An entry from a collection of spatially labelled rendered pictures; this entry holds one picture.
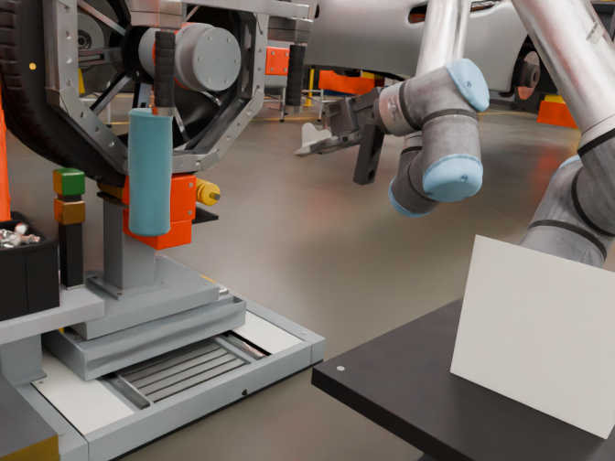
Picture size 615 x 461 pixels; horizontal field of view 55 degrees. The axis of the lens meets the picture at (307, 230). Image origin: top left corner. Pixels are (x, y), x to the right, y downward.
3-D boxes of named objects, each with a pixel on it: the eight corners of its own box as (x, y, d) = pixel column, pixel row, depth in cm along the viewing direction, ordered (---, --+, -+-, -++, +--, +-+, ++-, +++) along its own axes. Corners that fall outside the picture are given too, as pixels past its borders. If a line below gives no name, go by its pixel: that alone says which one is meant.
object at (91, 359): (174, 287, 197) (175, 260, 194) (244, 326, 174) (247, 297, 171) (21, 328, 161) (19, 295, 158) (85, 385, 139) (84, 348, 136)
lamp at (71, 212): (75, 217, 103) (75, 195, 102) (86, 222, 101) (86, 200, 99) (53, 219, 100) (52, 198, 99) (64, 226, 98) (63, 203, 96)
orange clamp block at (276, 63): (245, 71, 155) (270, 73, 162) (265, 75, 151) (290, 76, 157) (247, 44, 153) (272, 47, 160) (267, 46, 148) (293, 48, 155)
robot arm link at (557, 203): (573, 273, 121) (602, 208, 127) (632, 253, 105) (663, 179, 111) (512, 232, 121) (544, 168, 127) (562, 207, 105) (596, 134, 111)
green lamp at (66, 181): (75, 189, 102) (74, 166, 100) (86, 195, 99) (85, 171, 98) (52, 191, 99) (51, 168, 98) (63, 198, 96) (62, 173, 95)
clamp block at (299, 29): (282, 41, 135) (284, 16, 133) (310, 44, 129) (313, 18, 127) (265, 39, 131) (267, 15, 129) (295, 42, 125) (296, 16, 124)
